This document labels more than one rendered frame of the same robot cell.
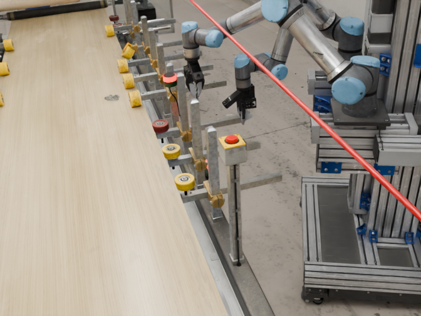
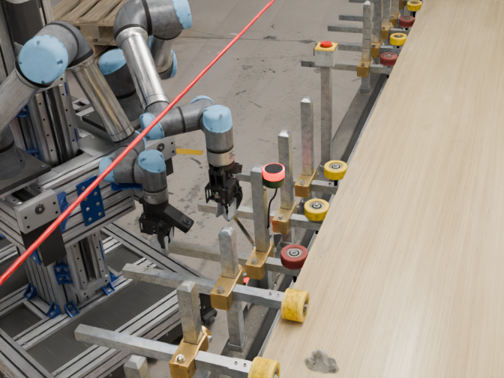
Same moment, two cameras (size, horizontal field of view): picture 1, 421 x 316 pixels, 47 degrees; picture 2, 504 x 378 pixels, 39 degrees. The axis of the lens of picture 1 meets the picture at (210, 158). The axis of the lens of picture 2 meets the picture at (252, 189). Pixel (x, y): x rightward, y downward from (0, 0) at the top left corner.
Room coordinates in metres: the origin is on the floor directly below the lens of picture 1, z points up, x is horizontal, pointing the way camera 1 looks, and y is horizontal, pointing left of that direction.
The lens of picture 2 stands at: (3.45, 1.10, 2.19)
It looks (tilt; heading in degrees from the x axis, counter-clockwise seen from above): 33 degrees down; 216
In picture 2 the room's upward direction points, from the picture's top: 4 degrees counter-clockwise
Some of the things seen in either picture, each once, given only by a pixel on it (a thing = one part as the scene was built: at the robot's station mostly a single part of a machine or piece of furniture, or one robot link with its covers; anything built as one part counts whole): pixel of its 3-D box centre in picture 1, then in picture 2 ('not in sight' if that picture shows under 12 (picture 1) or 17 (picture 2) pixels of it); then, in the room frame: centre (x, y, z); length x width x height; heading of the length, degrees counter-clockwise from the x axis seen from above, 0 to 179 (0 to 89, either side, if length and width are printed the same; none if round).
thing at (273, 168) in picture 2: (171, 96); (274, 199); (2.04, 0.16, 1.05); 0.06 x 0.06 x 0.22; 14
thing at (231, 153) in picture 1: (232, 150); (325, 55); (1.31, -0.07, 1.18); 0.07 x 0.07 x 0.08; 14
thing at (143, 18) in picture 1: (148, 52); not in sight; (3.02, 0.35, 0.92); 0.03 x 0.03 x 0.48; 14
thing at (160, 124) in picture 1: (161, 132); (294, 266); (2.06, 0.23, 0.85); 0.08 x 0.08 x 0.11
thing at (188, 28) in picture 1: (190, 34); (217, 128); (2.13, 0.05, 1.30); 0.09 x 0.08 x 0.11; 55
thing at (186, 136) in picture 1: (183, 131); (262, 259); (2.07, 0.12, 0.85); 0.13 x 0.06 x 0.05; 14
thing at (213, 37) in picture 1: (210, 36); (200, 115); (2.09, -0.04, 1.30); 0.11 x 0.11 x 0.08; 55
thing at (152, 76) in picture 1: (170, 73); (167, 352); (2.58, 0.19, 0.95); 0.50 x 0.04 x 0.04; 104
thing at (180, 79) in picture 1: (184, 120); (262, 234); (2.05, 0.11, 0.92); 0.03 x 0.03 x 0.48; 14
